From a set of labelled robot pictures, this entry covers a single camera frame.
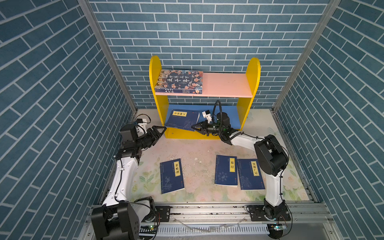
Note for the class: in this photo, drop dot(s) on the aluminium right corner post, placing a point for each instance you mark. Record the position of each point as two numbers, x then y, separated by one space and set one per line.
318 30

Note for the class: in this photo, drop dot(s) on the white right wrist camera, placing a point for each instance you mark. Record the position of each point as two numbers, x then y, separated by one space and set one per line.
208 116

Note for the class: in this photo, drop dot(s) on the blue book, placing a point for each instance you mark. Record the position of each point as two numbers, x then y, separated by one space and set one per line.
226 173
171 176
182 119
250 175

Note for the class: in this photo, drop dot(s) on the colourful cartoon cover book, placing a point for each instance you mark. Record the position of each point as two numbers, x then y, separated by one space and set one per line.
180 82

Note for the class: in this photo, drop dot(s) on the yellow pink blue bookshelf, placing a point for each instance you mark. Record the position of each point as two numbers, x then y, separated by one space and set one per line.
218 85

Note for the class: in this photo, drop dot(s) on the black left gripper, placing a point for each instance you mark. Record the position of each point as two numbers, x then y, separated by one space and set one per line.
156 136

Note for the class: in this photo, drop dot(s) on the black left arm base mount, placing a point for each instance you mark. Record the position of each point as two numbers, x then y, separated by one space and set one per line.
161 214

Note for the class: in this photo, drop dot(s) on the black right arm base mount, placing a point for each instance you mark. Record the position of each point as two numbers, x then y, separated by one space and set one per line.
259 213

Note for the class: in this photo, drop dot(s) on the aluminium corner post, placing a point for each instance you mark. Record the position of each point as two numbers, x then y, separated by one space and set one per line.
318 30
92 20

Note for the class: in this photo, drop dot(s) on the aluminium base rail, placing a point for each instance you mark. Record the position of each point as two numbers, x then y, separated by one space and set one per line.
231 221

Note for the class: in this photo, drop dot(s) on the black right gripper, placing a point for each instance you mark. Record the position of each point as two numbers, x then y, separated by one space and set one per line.
204 127

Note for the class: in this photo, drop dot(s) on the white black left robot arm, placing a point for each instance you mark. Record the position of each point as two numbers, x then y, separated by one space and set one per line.
118 218

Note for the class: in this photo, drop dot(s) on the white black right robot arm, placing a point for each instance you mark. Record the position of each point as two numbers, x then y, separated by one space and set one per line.
271 156

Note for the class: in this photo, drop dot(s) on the aluminium left corner post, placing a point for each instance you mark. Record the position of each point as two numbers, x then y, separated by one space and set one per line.
92 20

